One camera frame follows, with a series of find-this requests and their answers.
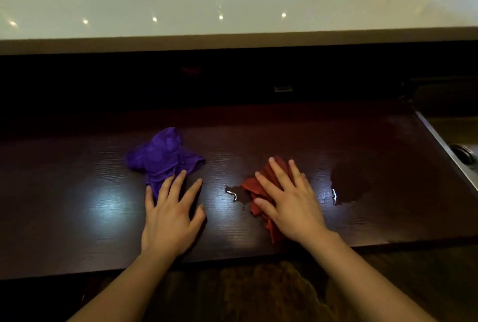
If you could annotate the person's left little finger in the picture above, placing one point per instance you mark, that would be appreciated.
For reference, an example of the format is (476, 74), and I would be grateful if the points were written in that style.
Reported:
(149, 199)

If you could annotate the person's left hand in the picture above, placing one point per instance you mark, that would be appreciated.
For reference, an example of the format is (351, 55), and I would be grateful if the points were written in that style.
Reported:
(168, 224)

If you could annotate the stainless steel sink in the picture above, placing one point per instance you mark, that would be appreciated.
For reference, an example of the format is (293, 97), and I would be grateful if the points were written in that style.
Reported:
(453, 135)

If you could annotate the red cloth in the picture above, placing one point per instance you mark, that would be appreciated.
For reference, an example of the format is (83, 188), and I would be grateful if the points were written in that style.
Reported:
(254, 188)

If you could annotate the person's right thumb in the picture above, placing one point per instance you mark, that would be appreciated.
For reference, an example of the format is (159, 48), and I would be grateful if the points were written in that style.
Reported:
(266, 206)

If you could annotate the large water puddle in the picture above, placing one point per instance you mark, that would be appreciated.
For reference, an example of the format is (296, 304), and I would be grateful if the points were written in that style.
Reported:
(349, 183)

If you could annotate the small water puddle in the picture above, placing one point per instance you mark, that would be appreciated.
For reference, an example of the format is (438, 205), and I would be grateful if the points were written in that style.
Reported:
(236, 195)

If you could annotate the person's right hand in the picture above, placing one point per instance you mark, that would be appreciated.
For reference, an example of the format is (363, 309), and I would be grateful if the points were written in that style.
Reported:
(297, 209)

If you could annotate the person's left forearm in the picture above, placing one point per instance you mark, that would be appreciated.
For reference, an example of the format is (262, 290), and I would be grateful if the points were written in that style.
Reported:
(123, 290)

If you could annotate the person's left thumb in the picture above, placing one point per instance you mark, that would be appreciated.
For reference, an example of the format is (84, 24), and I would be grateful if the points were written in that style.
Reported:
(199, 218)

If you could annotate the round sink drain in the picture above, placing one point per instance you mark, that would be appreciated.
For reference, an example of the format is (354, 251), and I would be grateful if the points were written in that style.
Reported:
(463, 153)

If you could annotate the white bar counter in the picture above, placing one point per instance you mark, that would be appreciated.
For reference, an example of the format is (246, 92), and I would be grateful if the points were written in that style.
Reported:
(231, 12)

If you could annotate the purple cloth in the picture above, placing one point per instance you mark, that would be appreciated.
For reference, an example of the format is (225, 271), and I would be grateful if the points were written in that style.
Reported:
(162, 153)

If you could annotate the person's left middle finger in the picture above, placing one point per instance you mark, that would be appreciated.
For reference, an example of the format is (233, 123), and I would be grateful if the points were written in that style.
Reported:
(179, 185)

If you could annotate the person's right middle finger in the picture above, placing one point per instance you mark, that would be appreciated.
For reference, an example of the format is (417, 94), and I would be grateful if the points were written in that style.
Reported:
(280, 174)

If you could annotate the person's right forearm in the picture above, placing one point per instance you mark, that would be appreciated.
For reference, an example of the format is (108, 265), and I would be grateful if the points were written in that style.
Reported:
(366, 280)

